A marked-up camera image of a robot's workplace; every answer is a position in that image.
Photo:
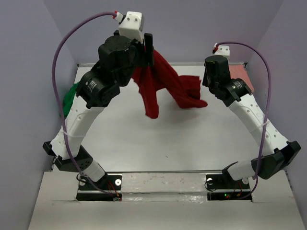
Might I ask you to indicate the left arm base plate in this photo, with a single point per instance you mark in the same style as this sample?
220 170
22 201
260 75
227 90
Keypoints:
111 185

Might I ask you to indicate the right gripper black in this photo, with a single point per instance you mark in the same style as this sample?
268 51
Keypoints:
205 82

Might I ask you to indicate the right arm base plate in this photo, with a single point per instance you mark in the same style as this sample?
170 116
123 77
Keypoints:
221 189

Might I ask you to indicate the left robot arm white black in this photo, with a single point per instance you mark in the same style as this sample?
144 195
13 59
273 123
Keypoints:
94 93

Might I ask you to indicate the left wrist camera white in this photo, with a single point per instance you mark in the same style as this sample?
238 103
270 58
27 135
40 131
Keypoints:
131 25

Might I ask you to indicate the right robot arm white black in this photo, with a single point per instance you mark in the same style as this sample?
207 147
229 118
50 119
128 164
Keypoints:
277 151

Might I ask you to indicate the red t shirt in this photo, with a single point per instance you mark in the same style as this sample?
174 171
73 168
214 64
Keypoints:
184 89

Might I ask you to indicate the pink folded t shirt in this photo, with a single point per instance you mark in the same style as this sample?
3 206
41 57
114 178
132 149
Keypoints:
238 71

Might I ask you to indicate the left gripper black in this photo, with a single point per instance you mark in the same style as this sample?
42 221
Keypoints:
149 55

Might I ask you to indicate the green t shirt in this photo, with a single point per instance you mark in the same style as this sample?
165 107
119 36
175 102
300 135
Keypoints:
68 99

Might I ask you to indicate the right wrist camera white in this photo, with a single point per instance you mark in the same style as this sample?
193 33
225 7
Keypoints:
221 50

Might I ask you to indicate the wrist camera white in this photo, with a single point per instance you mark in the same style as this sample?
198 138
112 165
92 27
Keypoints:
131 25
221 50

